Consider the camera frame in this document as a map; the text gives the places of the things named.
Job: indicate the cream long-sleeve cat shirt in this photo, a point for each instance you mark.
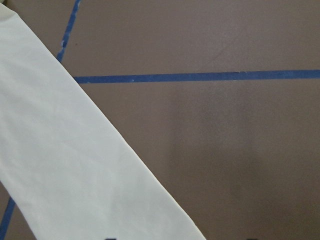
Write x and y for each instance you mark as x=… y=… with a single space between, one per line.
x=69 y=170

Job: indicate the brown paper table cover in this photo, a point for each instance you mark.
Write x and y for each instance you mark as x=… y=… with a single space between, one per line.
x=238 y=151

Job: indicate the blue tape grid lines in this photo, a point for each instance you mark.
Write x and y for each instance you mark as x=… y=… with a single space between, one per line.
x=160 y=119

